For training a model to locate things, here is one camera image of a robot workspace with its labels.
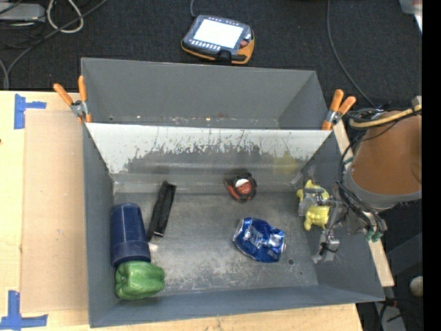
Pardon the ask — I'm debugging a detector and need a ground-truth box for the brown cardboard board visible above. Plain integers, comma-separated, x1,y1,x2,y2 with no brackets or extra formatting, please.
19,110,90,315

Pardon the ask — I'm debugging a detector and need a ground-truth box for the black flat case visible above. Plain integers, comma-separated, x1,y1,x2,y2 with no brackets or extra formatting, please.
147,180,178,239

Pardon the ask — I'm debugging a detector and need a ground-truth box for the yellow toy figure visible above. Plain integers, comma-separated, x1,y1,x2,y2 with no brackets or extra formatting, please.
296,179,332,232

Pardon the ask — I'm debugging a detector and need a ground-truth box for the green toy bell pepper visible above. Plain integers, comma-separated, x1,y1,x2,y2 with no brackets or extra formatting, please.
114,260,166,301

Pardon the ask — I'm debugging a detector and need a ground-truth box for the crushed blue drink can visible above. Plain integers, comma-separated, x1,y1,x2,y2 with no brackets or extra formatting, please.
232,217,287,264

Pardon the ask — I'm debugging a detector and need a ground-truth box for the grey metal bin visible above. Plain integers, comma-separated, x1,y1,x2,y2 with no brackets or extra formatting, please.
79,57,386,328

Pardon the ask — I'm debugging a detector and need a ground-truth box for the orange and black tape measure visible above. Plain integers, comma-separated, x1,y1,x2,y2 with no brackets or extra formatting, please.
223,172,258,204

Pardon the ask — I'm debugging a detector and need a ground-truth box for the dark blue cylindrical container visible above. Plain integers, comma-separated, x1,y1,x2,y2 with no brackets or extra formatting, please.
109,202,153,268

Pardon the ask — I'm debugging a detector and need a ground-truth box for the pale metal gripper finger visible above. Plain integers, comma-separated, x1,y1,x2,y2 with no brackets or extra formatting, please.
311,239,341,264
298,189,331,217

